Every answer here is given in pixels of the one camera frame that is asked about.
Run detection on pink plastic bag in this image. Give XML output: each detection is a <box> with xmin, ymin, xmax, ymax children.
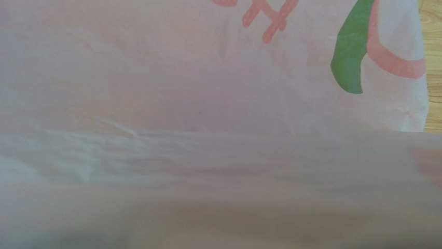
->
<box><xmin>1</xmin><ymin>1</ymin><xmax>441</xmax><ymax>248</ymax></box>

